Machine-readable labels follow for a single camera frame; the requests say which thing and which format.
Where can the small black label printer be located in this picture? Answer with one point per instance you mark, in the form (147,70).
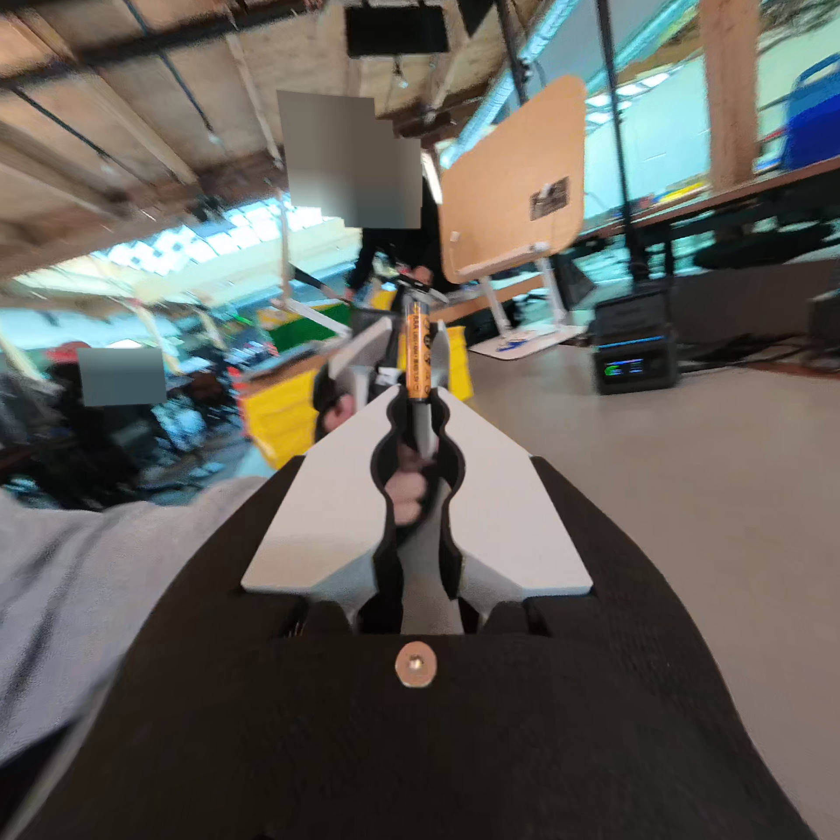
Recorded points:
(633,328)

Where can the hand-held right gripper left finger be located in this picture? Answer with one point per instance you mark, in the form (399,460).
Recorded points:
(315,518)

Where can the small blue object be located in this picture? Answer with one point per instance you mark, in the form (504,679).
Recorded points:
(515,342)

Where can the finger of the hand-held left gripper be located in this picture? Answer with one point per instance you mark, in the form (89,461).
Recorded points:
(443,354)
(364,348)

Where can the yellow plastic bin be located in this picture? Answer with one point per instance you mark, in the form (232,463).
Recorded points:
(275,413)

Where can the green and yellow bin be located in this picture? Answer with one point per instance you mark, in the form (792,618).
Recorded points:
(308,334)

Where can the blue storage case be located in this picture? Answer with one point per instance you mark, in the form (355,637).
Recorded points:
(814,124)

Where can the person's left hand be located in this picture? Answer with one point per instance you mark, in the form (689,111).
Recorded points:
(410,492)

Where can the plain wooden post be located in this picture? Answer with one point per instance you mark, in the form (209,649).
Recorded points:
(728,98)

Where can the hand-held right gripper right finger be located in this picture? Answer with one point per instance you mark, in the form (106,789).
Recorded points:
(518,518)

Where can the plain black charger box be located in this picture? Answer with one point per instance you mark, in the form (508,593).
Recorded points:
(825,328)

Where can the orange labelled tube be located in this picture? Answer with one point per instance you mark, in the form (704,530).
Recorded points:
(420,354)

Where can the black box on stand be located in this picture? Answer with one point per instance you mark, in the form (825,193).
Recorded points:
(394,29)

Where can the large wooden board stand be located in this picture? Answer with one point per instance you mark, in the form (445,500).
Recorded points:
(512,184)

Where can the wooden desk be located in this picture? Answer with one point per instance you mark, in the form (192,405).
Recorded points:
(722,197)

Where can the black stand pole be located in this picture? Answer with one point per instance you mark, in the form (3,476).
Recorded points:
(620,131)
(515,52)

